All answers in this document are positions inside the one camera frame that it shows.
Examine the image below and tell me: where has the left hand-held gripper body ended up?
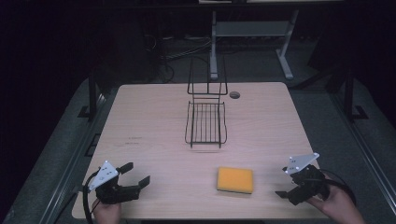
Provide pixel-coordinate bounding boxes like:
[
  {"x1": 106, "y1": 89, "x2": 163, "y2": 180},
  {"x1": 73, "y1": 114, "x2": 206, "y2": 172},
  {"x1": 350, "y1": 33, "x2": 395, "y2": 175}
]
[{"x1": 87, "y1": 160, "x2": 141, "y2": 205}]

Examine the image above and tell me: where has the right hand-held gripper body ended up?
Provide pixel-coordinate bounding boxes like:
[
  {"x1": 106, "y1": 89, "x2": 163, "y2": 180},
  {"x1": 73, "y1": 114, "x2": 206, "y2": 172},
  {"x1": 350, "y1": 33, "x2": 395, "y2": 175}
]
[{"x1": 284, "y1": 152, "x2": 332, "y2": 206}]

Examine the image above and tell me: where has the yellow sponge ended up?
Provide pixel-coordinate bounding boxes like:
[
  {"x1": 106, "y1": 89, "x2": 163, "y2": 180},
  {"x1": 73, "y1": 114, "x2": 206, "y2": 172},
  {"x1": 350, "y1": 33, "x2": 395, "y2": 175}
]
[{"x1": 216, "y1": 166, "x2": 254, "y2": 195}]

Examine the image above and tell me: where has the black wire rack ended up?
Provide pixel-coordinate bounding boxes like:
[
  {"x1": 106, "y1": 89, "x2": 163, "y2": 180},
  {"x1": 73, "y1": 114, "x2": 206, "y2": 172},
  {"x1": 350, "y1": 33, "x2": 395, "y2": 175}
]
[{"x1": 184, "y1": 55, "x2": 229, "y2": 149}]

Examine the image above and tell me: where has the person's left hand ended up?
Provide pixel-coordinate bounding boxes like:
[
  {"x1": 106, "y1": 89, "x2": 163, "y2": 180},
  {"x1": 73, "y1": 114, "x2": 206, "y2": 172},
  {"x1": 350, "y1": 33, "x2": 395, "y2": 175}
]
[{"x1": 92, "y1": 198, "x2": 122, "y2": 224}]

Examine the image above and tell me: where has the person's right hand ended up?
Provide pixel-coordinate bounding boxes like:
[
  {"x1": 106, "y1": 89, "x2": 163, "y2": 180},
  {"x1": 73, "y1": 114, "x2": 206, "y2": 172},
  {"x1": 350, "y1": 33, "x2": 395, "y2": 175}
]
[{"x1": 305, "y1": 182, "x2": 366, "y2": 224}]

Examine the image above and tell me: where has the grey metal stand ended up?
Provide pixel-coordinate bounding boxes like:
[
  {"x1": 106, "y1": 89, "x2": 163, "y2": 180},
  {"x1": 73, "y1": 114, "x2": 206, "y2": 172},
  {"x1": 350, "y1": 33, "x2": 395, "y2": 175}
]
[{"x1": 209, "y1": 8, "x2": 301, "y2": 81}]

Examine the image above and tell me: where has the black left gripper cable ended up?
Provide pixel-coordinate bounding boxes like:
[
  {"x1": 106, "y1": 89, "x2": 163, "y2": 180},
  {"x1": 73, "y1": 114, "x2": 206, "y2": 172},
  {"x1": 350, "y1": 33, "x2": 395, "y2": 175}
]
[{"x1": 81, "y1": 171, "x2": 101, "y2": 224}]

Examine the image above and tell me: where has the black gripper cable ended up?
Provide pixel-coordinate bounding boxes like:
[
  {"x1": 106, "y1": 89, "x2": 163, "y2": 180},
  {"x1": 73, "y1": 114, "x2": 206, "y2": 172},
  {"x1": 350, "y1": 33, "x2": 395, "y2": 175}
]
[
  {"x1": 319, "y1": 169, "x2": 358, "y2": 207},
  {"x1": 81, "y1": 171, "x2": 101, "y2": 224}
]

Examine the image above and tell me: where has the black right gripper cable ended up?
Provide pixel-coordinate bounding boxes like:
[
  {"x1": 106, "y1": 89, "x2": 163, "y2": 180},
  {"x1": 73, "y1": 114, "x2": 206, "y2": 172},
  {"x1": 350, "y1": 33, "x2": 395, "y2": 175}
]
[{"x1": 319, "y1": 169, "x2": 358, "y2": 207}]

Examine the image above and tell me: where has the aluminium frame rail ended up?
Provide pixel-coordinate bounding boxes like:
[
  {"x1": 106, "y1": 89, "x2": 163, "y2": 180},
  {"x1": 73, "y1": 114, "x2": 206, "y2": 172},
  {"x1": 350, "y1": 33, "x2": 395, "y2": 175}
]
[
  {"x1": 330, "y1": 91, "x2": 396, "y2": 216},
  {"x1": 38, "y1": 92, "x2": 108, "y2": 224}
]

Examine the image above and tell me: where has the black metal post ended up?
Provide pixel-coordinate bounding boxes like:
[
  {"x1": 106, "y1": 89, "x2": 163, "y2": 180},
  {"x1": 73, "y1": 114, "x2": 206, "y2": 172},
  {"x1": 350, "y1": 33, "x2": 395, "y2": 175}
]
[
  {"x1": 342, "y1": 66, "x2": 370, "y2": 123},
  {"x1": 78, "y1": 70, "x2": 100, "y2": 121}
]

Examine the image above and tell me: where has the bundle of floor cables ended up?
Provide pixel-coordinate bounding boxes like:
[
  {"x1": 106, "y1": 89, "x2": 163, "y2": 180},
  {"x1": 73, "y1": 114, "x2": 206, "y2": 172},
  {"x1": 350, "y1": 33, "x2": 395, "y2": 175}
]
[{"x1": 144, "y1": 33, "x2": 213, "y2": 84}]

